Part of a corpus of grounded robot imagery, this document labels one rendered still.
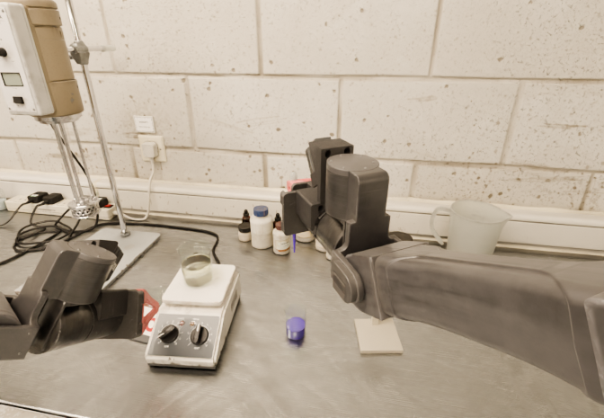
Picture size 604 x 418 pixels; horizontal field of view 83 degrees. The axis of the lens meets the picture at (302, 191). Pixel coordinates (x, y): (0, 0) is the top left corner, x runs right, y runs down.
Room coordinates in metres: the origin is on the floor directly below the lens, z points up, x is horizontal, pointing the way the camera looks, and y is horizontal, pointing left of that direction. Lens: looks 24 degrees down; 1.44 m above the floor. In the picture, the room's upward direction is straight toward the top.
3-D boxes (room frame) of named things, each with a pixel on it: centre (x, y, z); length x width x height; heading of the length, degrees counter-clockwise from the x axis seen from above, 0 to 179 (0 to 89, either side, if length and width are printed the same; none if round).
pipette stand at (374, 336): (0.50, -0.15, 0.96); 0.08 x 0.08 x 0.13; 1
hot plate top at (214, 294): (0.56, 0.21, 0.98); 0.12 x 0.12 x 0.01; 86
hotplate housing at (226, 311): (0.54, 0.21, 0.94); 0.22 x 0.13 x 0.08; 176
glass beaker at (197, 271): (0.57, 0.21, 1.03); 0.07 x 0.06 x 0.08; 85
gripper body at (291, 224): (0.41, -0.03, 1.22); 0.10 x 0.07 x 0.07; 113
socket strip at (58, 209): (1.04, 0.82, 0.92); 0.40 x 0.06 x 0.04; 80
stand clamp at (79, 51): (0.87, 0.57, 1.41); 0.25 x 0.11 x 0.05; 170
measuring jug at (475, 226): (0.77, -0.43, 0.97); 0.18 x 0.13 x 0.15; 68
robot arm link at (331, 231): (0.35, -0.05, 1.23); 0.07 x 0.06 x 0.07; 23
